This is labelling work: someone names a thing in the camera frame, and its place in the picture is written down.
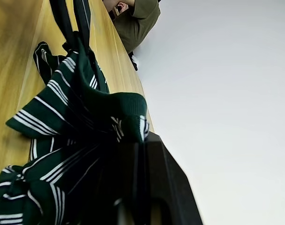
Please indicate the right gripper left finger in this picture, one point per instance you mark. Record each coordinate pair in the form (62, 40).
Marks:
(133, 178)

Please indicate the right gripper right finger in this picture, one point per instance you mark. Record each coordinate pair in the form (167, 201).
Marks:
(165, 178)

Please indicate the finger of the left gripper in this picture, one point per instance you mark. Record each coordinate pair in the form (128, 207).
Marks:
(84, 21)
(62, 18)

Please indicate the green white striped T-shirt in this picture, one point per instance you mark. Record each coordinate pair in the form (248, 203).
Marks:
(62, 110)

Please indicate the person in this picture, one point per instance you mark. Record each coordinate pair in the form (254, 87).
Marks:
(135, 21)

